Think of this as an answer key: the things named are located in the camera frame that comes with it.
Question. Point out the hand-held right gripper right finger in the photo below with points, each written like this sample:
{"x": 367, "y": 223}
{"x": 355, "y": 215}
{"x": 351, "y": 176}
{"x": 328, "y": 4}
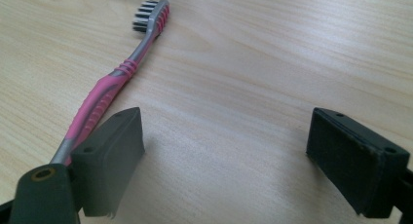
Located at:
{"x": 354, "y": 162}

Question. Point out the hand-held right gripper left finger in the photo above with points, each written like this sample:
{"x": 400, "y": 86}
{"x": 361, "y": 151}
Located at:
{"x": 104, "y": 172}

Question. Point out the pink and grey toothbrush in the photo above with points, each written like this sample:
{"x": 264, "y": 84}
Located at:
{"x": 107, "y": 94}

